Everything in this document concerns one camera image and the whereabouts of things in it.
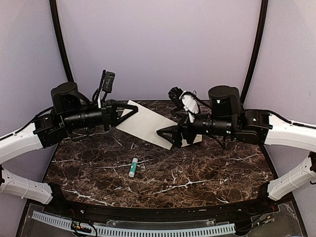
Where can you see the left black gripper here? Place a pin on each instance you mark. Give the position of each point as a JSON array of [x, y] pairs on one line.
[[109, 115]]

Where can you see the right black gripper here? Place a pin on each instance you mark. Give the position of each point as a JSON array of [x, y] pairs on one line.
[[175, 130]]

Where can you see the cream envelope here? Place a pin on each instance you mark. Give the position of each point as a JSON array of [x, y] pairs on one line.
[[195, 140]]

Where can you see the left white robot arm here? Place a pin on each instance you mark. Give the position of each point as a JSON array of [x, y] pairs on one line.
[[71, 110]]

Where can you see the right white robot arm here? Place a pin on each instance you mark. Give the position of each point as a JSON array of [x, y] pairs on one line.
[[260, 127]]

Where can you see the green white glue stick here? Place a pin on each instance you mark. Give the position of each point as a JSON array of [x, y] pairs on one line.
[[133, 167]]

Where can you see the black front rail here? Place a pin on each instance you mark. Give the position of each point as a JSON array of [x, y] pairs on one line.
[[234, 212]]

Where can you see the white slotted cable duct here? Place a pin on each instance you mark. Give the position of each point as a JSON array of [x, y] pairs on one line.
[[114, 228]]

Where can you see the left black frame post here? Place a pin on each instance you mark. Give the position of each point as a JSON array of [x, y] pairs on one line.
[[60, 40]]

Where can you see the black frame post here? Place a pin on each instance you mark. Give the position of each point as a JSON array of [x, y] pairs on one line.
[[255, 51], [60, 40]]

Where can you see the right black frame post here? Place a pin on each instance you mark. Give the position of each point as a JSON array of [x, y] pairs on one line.
[[255, 51]]

